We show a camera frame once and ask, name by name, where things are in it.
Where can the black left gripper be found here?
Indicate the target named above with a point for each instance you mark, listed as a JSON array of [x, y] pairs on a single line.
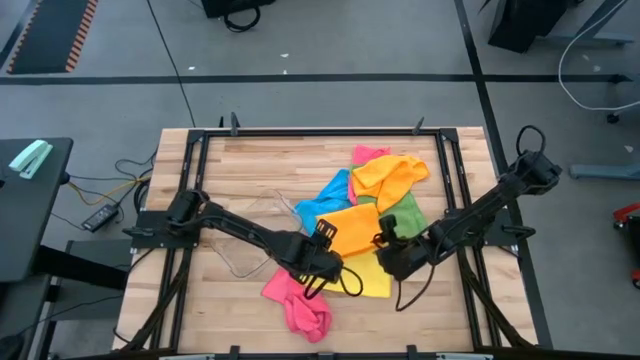
[[315, 262]]

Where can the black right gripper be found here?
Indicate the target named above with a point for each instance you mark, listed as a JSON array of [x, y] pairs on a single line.
[[402, 260]]

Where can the yellow microfiber towel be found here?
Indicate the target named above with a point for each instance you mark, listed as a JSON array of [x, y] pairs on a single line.
[[375, 280]]

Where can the orange microfiber towel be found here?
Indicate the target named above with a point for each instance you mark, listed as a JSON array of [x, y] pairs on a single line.
[[395, 175], [352, 230]]

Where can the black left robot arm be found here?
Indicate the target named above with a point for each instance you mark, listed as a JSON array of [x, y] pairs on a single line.
[[240, 227]]

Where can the green microfiber towel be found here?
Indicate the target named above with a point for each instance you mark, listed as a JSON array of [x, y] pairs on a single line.
[[407, 217]]

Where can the blue microfiber towel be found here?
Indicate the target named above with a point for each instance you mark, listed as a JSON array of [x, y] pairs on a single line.
[[325, 202]]

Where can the clear plastic bin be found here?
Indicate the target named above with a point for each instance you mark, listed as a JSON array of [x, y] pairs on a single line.
[[240, 260]]

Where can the black power adapter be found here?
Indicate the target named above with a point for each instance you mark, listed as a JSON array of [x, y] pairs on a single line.
[[100, 218]]

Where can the grey desk foot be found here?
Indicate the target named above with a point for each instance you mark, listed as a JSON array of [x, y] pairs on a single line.
[[605, 172]]

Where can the red cart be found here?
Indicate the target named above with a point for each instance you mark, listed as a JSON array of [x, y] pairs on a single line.
[[627, 212]]

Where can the black caster wheel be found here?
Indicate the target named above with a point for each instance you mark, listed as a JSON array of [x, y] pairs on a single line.
[[613, 118]]

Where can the black cabinet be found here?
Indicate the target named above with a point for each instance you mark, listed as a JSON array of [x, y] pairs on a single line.
[[520, 25]]

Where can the black equipment box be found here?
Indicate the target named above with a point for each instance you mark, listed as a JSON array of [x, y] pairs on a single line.
[[235, 6]]

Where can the black side table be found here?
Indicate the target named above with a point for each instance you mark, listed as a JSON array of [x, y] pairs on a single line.
[[30, 225]]

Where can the mint green stapler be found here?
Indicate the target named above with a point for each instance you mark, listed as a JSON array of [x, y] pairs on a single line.
[[30, 157]]

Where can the black orange-edged floor mat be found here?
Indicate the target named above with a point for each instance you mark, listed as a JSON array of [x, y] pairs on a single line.
[[50, 35]]

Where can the black frame post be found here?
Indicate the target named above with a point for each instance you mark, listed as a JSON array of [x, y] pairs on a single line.
[[412, 350], [235, 125], [418, 126], [234, 350]]

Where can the black aluminium table frame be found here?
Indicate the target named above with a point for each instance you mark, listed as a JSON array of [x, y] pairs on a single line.
[[320, 133]]

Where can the grey desk frame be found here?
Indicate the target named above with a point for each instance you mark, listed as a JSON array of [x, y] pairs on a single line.
[[600, 40]]

